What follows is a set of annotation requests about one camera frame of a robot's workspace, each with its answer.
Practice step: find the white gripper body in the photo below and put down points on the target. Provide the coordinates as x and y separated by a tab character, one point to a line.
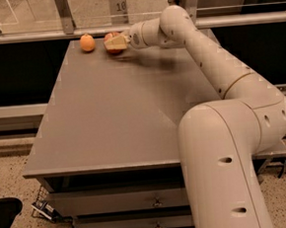
135	36

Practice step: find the red apple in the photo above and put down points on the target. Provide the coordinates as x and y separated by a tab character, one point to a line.
109	36

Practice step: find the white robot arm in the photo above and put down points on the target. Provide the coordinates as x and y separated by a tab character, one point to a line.
217	140

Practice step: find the orange fruit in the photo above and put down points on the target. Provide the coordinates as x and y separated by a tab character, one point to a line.
87	43

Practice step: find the grey numbered pillar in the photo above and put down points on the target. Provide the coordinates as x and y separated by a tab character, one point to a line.
118	11

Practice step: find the grey drawer cabinet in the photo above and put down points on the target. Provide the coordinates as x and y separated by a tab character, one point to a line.
107	150

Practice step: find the metal window railing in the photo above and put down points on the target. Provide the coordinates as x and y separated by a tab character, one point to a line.
35	20

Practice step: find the black chair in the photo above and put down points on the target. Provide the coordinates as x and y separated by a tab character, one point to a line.
10	207

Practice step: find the wire basket on floor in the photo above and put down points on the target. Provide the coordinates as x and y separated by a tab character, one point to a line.
42	207

